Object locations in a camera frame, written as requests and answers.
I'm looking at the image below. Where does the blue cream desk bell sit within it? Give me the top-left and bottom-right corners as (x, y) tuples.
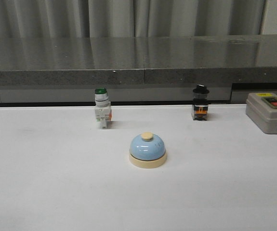
(129, 132), (167, 168)

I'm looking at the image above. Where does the grey granite counter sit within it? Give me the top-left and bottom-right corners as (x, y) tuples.
(0, 35), (277, 105)

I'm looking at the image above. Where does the grey curtain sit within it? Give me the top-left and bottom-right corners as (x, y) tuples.
(0, 0), (277, 38)

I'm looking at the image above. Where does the green pushbutton switch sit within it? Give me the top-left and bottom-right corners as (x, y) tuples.
(94, 88), (112, 129)

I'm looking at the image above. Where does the grey on/off switch box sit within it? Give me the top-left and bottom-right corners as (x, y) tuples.
(246, 92), (277, 134)

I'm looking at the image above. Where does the black rotary selector switch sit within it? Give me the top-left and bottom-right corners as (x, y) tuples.
(192, 84), (210, 121)

